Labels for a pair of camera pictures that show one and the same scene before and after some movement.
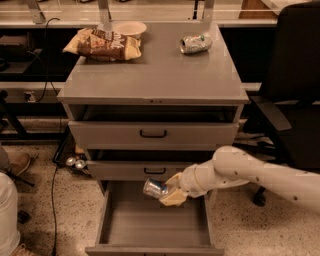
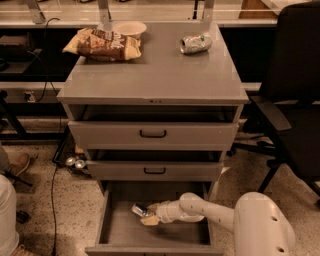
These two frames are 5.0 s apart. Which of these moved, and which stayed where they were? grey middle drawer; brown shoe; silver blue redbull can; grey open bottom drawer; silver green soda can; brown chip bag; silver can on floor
Moved: silver blue redbull can
Stayed: brown chip bag; silver green soda can; silver can on floor; grey middle drawer; grey open bottom drawer; brown shoe
